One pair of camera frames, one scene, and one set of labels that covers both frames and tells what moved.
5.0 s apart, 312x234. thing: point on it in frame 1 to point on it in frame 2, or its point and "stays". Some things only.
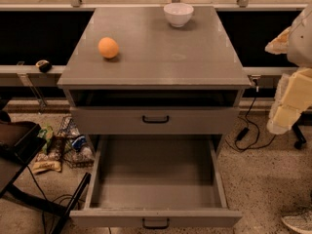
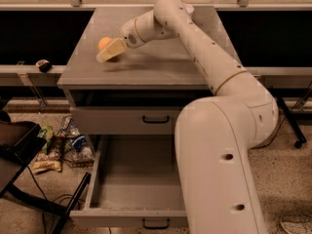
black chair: x=19 y=140 stays
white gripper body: x=300 y=44 to x=129 y=35
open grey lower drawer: x=155 y=182 stays
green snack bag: x=46 y=134 stays
